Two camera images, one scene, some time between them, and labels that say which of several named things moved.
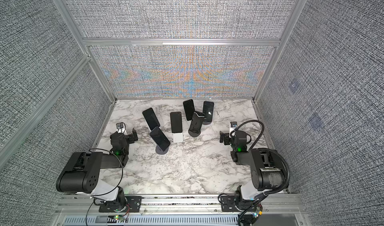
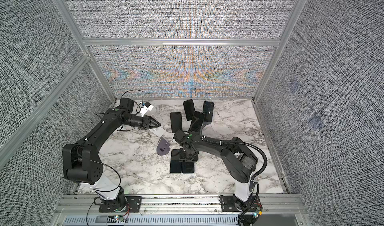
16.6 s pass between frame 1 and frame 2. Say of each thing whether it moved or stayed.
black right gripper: moved
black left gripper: moved
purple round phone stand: stayed
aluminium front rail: stayed
